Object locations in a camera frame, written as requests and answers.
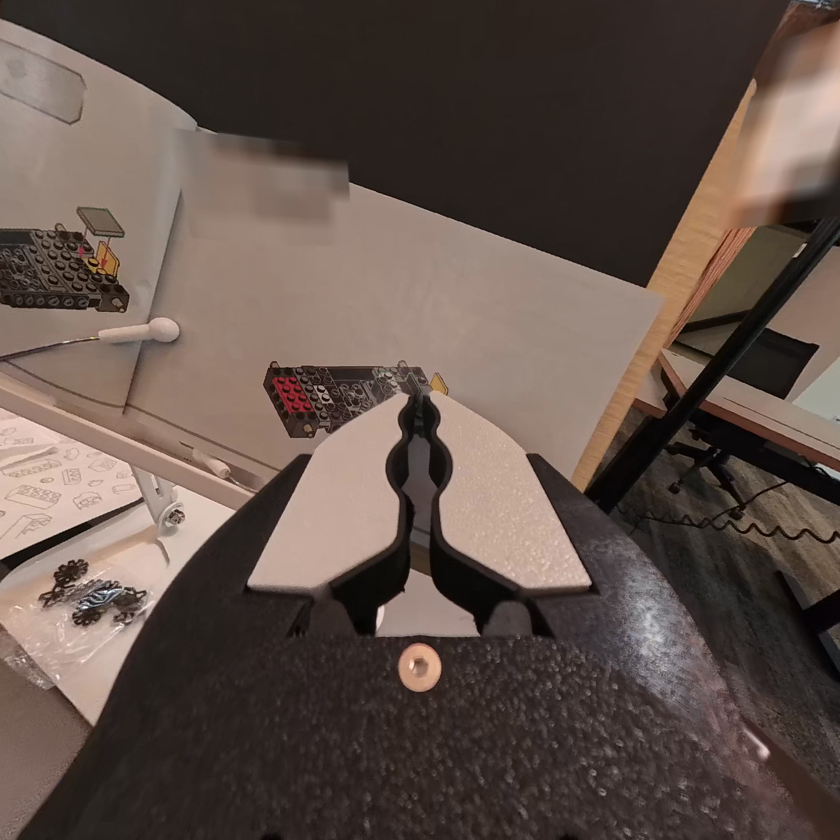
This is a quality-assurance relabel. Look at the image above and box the black slanted pole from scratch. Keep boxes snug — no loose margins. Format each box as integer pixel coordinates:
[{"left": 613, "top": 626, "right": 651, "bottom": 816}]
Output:
[{"left": 586, "top": 217, "right": 840, "bottom": 515}]

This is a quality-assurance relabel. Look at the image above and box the black swivel chair base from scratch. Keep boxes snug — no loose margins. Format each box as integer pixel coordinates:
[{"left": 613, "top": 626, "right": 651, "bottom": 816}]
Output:
[{"left": 666, "top": 423, "right": 752, "bottom": 522}]

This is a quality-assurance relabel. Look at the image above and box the white paper with brick drawings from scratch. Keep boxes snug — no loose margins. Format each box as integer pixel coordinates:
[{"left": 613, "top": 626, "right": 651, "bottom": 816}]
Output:
[{"left": 0, "top": 408, "right": 144, "bottom": 560}]

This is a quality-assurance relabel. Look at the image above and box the large black screen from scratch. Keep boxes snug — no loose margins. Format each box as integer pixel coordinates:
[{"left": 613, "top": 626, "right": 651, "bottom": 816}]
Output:
[{"left": 0, "top": 0, "right": 791, "bottom": 287}]

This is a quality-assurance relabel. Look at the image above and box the instruction booklet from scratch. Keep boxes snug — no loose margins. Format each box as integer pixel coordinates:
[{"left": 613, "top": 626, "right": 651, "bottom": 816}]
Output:
[{"left": 0, "top": 18, "right": 668, "bottom": 490}]

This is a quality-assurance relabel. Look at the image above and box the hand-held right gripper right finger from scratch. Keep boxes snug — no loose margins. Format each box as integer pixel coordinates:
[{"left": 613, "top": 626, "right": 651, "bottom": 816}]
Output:
[{"left": 425, "top": 392, "right": 596, "bottom": 634}]

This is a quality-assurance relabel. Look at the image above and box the wooden rounded panel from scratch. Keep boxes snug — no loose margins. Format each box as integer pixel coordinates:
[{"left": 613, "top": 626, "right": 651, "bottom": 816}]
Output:
[{"left": 570, "top": 79, "right": 765, "bottom": 493}]

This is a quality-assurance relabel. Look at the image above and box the coiled black cable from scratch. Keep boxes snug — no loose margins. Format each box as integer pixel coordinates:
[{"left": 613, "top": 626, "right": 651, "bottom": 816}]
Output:
[{"left": 613, "top": 479, "right": 840, "bottom": 546}]

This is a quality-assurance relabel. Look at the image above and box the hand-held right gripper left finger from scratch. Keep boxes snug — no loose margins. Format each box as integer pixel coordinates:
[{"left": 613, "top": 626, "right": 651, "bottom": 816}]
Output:
[{"left": 246, "top": 392, "right": 417, "bottom": 634}]

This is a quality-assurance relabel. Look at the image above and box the black rectangular panel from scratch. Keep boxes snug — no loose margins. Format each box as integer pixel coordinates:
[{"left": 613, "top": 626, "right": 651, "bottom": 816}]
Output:
[{"left": 676, "top": 325, "right": 821, "bottom": 401}]

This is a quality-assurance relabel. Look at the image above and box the brown edged office table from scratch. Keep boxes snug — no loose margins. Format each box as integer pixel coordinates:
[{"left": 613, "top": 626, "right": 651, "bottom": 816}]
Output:
[{"left": 633, "top": 348, "right": 840, "bottom": 473}]

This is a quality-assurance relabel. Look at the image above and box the clear bag of black pieces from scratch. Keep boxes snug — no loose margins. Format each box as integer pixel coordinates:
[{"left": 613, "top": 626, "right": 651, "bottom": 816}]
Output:
[{"left": 0, "top": 556, "right": 157, "bottom": 690}]

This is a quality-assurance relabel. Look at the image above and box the black table foot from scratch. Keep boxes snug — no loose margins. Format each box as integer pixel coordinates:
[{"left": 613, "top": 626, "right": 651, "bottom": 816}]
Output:
[{"left": 777, "top": 570, "right": 840, "bottom": 651}]

